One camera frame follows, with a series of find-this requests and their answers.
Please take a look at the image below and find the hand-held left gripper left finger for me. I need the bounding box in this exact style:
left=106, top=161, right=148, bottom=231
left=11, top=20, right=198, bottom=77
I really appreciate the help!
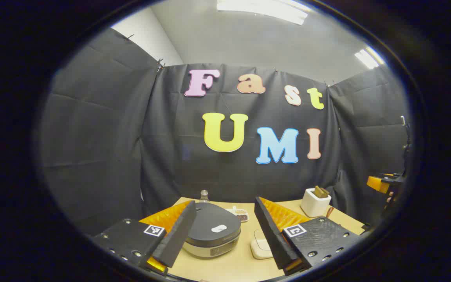
left=92, top=200, right=197, bottom=275

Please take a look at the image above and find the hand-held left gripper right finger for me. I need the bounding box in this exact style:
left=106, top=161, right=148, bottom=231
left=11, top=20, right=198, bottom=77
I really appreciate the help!
left=254, top=197, right=367, bottom=276

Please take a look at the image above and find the white rice box clear lid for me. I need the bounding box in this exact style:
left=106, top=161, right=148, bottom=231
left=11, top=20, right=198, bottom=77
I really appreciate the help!
left=250, top=229, right=274, bottom=260

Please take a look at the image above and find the grey rice cooker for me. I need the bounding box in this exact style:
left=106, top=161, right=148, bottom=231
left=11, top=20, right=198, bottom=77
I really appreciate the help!
left=182, top=202, right=242, bottom=259

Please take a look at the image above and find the white divided grain dish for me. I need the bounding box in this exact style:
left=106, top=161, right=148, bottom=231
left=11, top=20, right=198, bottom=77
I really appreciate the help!
left=225, top=206, right=249, bottom=222

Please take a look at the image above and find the white toaster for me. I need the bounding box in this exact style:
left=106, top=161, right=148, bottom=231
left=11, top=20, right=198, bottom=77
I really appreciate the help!
left=300, top=188, right=332, bottom=218

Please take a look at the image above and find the ceiling light panel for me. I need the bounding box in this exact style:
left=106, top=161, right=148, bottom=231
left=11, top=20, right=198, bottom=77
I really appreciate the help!
left=354, top=47, right=384, bottom=70
left=216, top=0, right=308, bottom=25

